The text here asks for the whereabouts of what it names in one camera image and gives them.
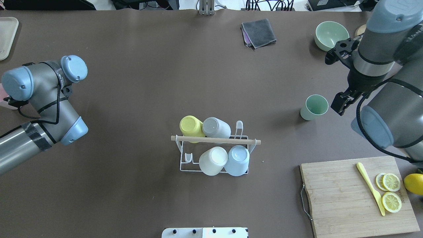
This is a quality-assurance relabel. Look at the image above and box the green bowl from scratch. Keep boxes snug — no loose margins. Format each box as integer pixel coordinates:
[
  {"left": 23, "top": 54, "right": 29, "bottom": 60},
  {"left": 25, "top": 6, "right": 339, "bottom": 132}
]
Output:
[{"left": 314, "top": 21, "right": 350, "bottom": 52}]

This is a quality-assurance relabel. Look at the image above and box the yellow plastic knife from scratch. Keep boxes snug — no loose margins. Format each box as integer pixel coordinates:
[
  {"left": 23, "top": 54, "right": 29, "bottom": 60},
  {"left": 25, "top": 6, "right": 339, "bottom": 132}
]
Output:
[{"left": 356, "top": 162, "right": 386, "bottom": 216}]

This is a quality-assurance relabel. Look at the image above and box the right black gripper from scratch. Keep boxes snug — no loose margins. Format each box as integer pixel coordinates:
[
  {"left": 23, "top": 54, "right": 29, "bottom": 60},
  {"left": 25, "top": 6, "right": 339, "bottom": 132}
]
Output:
[{"left": 325, "top": 37, "right": 363, "bottom": 116}]

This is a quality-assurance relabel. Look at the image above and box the yellow cup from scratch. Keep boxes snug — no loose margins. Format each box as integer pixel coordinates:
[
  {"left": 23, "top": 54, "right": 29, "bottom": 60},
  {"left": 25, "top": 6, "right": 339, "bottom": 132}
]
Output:
[{"left": 179, "top": 115, "right": 205, "bottom": 137}]

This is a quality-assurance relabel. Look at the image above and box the lemon slice lower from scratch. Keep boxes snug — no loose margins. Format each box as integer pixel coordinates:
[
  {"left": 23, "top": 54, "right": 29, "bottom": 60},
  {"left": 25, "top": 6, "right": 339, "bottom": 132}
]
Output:
[{"left": 382, "top": 173, "right": 401, "bottom": 192}]

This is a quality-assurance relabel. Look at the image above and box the light blue cup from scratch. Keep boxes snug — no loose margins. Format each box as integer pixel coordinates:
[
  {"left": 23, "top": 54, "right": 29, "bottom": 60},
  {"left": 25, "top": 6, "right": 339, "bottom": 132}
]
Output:
[{"left": 224, "top": 145, "right": 250, "bottom": 176}]

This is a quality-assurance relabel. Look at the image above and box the beige tray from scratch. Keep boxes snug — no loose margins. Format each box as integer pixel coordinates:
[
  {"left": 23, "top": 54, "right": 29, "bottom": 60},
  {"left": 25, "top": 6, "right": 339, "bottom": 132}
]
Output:
[{"left": 0, "top": 17, "right": 19, "bottom": 61}]

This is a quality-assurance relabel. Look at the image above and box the mint green cup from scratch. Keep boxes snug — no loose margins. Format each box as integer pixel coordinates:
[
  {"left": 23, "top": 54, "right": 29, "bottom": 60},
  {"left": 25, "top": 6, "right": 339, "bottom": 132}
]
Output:
[{"left": 300, "top": 94, "right": 329, "bottom": 121}]

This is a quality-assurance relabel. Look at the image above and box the yellow lemon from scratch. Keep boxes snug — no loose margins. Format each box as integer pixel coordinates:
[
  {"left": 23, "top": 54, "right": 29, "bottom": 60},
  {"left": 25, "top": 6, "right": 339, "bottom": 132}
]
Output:
[{"left": 403, "top": 173, "right": 423, "bottom": 196}]

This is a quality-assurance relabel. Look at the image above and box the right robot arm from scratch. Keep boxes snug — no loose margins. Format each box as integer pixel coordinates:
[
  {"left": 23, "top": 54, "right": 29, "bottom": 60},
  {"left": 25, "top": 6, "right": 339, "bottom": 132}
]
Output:
[{"left": 325, "top": 0, "right": 423, "bottom": 167}]

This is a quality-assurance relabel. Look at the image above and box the purple cloth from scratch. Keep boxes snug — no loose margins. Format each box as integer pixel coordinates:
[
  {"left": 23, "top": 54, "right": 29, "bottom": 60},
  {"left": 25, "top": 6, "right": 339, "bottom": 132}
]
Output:
[{"left": 241, "top": 27, "right": 252, "bottom": 47}]

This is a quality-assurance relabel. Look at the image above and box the bamboo cutting board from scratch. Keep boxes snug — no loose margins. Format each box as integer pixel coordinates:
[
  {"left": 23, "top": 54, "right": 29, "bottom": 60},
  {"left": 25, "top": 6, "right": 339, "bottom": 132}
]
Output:
[{"left": 300, "top": 156, "right": 420, "bottom": 238}]

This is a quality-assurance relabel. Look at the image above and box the grey cup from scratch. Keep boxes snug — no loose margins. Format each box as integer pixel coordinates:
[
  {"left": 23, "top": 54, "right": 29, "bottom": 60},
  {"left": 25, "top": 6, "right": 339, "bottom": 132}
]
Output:
[{"left": 202, "top": 117, "right": 231, "bottom": 139}]

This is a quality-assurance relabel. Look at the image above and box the lemon slice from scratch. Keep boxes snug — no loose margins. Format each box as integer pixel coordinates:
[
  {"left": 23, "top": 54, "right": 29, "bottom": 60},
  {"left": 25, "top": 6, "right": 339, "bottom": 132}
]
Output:
[
  {"left": 382, "top": 192, "right": 402, "bottom": 213},
  {"left": 382, "top": 173, "right": 401, "bottom": 192}
]

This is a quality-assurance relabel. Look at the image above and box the white wire cup holder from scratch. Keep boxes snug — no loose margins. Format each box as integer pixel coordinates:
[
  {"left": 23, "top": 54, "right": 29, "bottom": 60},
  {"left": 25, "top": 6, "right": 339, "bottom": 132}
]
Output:
[{"left": 171, "top": 121, "right": 261, "bottom": 175}]

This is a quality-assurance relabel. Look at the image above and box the lemon slice hidden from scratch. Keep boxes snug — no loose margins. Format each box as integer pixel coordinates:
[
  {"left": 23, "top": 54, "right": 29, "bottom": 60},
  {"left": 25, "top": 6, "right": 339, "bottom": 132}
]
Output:
[{"left": 375, "top": 173, "right": 388, "bottom": 191}]

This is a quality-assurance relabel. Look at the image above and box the grey cloth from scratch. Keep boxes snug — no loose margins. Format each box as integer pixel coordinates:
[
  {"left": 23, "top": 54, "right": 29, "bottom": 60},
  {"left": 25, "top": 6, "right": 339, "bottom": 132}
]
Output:
[{"left": 241, "top": 19, "right": 277, "bottom": 49}]

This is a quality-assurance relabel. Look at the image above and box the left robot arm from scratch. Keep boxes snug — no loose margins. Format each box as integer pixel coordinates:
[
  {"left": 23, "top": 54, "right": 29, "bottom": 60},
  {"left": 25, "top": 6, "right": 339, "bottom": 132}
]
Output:
[{"left": 0, "top": 55, "right": 89, "bottom": 174}]

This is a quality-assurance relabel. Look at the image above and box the lemon slice upper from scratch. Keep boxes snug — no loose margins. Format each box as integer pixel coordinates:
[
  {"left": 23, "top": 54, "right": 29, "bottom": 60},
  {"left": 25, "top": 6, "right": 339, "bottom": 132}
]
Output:
[{"left": 382, "top": 192, "right": 402, "bottom": 213}]

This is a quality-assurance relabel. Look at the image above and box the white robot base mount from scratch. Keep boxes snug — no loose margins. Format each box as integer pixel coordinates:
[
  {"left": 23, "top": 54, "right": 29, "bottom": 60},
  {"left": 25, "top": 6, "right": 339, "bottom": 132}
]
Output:
[{"left": 161, "top": 226, "right": 249, "bottom": 238}]

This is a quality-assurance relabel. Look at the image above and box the cream white cup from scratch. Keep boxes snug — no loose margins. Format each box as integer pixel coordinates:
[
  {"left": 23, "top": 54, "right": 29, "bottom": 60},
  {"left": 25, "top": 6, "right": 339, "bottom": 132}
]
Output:
[{"left": 199, "top": 146, "right": 228, "bottom": 176}]

